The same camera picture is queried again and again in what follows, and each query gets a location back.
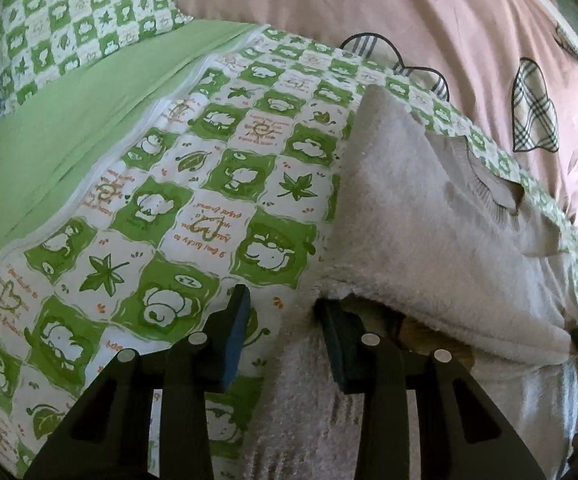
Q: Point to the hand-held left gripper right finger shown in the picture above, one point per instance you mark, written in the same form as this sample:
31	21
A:
341	355

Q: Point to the green checkered pillow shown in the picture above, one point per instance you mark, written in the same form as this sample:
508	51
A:
79	15

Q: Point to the grey fleece sweater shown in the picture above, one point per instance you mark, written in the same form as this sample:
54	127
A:
419	210

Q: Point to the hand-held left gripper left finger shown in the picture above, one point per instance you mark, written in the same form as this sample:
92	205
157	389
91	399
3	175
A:
235	345

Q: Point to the plain green bed sheet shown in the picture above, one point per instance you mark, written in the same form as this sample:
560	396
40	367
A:
69	110

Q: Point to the pink quilt with plaid hearts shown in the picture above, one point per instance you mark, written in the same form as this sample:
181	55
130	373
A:
369	10

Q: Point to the green checkered printed quilt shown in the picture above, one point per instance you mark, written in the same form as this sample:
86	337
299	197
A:
194	185

